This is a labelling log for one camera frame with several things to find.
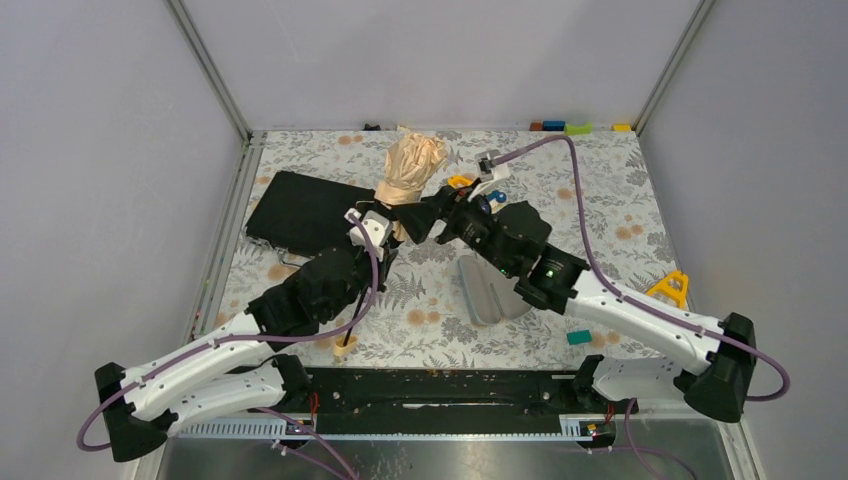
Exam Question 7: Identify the purple cable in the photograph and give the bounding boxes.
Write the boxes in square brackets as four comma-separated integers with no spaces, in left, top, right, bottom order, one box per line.
[76,213,380,454]
[486,134,792,403]

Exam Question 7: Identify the yellow green triangular toy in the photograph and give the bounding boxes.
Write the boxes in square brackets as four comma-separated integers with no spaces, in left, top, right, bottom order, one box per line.
[646,270,689,310]

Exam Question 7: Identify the beige umbrella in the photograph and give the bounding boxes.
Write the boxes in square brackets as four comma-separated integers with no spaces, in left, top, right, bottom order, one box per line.
[331,133,450,359]

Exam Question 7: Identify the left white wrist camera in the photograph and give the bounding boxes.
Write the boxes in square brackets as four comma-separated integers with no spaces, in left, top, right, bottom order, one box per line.
[344,208,393,262]

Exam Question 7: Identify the teal block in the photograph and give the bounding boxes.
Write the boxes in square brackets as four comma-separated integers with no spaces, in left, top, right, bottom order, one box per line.
[566,330,593,346]

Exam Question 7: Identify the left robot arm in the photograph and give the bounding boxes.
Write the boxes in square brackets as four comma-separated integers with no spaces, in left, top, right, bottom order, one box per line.
[95,220,401,462]

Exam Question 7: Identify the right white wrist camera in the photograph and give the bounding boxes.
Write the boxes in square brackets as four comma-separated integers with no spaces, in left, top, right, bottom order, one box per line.
[468,150,511,202]

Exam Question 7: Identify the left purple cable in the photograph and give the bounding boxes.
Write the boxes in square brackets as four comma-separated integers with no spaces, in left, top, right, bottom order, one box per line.
[76,213,380,454]

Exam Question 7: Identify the green arch block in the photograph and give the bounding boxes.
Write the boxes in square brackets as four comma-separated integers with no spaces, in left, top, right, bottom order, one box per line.
[564,122,594,136]

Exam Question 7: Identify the blue block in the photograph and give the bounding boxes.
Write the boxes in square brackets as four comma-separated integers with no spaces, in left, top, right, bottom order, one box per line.
[542,120,566,132]

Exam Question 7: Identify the yellow toy with blue wheels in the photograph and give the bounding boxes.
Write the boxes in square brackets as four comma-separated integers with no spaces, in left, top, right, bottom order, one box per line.
[446,174,508,213]

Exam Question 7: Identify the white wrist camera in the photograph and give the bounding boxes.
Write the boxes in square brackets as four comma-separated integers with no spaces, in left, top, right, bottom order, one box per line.
[468,150,511,202]
[344,208,393,262]

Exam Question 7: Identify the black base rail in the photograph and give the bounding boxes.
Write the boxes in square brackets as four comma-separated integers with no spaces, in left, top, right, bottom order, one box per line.
[270,367,608,436]

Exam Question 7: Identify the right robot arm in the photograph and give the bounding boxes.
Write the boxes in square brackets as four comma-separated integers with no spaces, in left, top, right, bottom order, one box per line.
[392,187,756,423]

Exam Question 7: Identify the black rectangular case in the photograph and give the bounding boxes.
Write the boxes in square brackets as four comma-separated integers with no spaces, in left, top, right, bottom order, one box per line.
[245,171,374,256]

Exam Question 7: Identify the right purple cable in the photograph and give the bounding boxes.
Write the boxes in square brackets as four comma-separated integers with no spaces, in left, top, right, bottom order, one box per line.
[486,134,792,403]

